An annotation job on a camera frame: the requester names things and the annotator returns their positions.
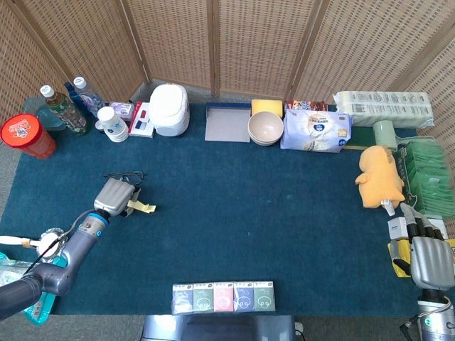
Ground black frame eyeglasses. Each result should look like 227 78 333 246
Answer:
103 170 147 185

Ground light green mug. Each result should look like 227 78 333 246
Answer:
372 119 398 150

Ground blue grey box tray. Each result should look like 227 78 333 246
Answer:
204 102 252 144

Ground dark blue bottle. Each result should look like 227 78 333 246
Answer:
64 81 94 124

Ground red canister orange lid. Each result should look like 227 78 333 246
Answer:
0 113 57 160

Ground teal snack bag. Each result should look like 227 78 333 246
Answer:
0 250 68 326

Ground red white carton box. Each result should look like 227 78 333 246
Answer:
128 101 156 139

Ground foil dish white filling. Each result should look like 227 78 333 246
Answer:
37 227 68 259

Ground woven bamboo folding screen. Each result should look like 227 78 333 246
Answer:
0 0 455 157

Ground brown snack bag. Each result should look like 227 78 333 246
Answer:
283 99 330 114

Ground white rice cooker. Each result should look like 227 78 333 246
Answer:
148 83 191 138

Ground white handle orange band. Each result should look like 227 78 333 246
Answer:
0 235 42 248

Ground yellow paper piece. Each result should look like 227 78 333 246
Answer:
127 199 157 214

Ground blue white tissue pack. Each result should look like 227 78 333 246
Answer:
279 109 353 153

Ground green tea bottle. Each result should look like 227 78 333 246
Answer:
39 85 90 136

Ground yellow sponge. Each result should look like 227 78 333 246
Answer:
250 99 284 118

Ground yellow snack bag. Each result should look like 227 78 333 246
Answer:
387 238 455 278

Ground purple wipes box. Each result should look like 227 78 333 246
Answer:
108 101 136 121

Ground beige bowl stack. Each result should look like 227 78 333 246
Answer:
247 111 284 146

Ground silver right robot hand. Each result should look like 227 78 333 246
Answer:
390 202 455 291

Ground dark blue carpet mat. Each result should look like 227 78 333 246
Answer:
0 102 427 317

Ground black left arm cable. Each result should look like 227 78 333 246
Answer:
23 220 85 276

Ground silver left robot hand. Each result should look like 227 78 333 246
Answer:
92 177 142 218

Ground clear water bottle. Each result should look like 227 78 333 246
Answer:
73 76 106 118

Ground teal translucent container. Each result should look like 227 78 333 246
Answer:
23 97 67 132

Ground small white carton box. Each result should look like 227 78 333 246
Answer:
387 217 447 241

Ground small white jar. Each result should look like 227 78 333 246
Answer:
96 106 129 144

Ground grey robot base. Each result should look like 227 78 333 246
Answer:
141 314 298 341

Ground dark green board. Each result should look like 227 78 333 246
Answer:
343 124 419 152

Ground green tea bag box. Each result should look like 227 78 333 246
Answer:
394 140 449 218

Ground pale green tissue bundle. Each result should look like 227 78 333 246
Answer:
333 90 435 129

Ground yellow plush toy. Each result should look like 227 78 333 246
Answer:
355 145 406 209

